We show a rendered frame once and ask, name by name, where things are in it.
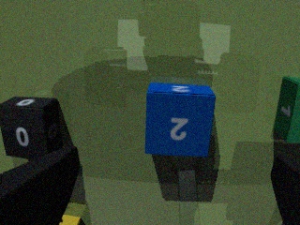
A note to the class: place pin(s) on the yellow block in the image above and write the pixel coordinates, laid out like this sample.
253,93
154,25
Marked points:
68,220

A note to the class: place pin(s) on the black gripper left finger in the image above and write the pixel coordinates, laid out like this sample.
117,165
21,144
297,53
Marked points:
38,192

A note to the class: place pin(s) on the blue block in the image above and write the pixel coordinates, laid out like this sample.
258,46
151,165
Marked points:
179,117

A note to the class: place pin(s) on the green block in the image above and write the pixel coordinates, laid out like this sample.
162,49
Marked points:
287,122

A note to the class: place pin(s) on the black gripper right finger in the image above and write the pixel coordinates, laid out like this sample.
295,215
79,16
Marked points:
285,178

